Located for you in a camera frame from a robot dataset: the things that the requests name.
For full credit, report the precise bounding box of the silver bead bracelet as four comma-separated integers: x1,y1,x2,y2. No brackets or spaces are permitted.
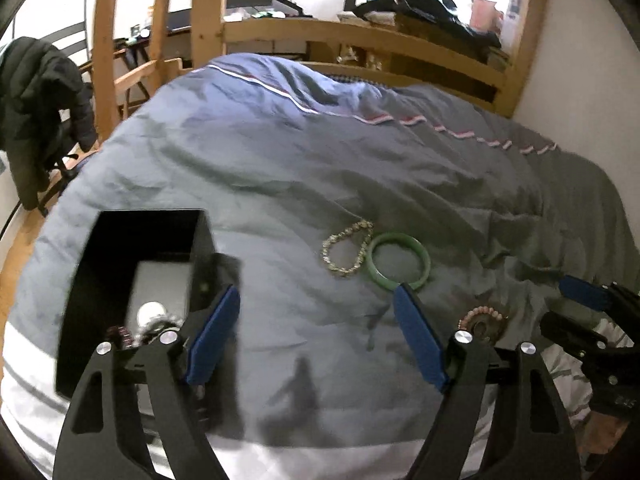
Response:
134,301,183,343

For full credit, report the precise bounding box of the blue grey duvet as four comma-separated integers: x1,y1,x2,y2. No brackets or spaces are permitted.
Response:
0,52,635,480

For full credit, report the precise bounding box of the pile of black clothes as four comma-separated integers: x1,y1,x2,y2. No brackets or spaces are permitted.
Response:
354,0,502,51

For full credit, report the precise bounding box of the black puffer jacket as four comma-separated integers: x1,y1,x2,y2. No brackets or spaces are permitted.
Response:
0,36,97,212

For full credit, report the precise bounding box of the black jewelry box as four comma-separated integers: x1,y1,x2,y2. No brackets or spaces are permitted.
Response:
54,208,241,431

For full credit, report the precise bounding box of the dark red bead bracelet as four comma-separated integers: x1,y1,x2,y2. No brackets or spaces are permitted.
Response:
106,326,135,350

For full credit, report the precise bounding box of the pink bead bracelet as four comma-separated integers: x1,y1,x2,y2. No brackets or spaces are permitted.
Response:
457,306,510,346

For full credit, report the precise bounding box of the wooden chair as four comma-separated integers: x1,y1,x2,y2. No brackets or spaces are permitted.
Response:
114,40,184,111

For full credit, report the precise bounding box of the wooden ladder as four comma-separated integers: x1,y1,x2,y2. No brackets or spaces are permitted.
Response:
91,0,179,142

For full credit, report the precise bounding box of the green jade bangle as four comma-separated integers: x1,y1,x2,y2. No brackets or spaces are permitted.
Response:
367,232,432,292

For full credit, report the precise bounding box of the person's right hand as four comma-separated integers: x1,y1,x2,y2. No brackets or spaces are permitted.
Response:
582,410,632,461

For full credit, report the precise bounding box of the wooden bunk bed frame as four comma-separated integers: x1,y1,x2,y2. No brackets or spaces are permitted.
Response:
190,0,551,121

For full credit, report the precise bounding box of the pearl bead bracelet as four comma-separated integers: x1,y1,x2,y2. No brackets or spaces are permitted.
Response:
321,219,375,276

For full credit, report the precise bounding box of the pink box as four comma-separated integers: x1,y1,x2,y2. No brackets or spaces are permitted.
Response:
469,0,502,32

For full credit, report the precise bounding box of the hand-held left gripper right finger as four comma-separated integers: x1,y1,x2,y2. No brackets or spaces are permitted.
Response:
392,282,583,480

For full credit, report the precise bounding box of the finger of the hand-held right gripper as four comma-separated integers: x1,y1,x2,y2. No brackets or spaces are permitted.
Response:
540,311,613,361
558,274,640,318

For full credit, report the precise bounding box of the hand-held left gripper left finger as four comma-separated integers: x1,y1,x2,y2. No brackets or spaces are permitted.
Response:
55,284,242,480

